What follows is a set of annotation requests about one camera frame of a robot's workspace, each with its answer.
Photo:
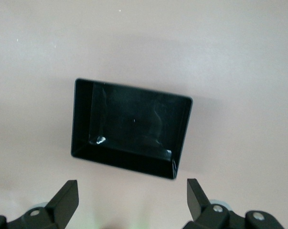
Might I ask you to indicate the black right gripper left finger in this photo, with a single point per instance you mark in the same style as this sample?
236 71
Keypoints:
57 210

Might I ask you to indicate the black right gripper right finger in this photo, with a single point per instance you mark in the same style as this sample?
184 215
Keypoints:
198 202

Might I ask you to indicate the black rectangular plastic box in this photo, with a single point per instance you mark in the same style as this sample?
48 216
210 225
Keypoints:
134 124

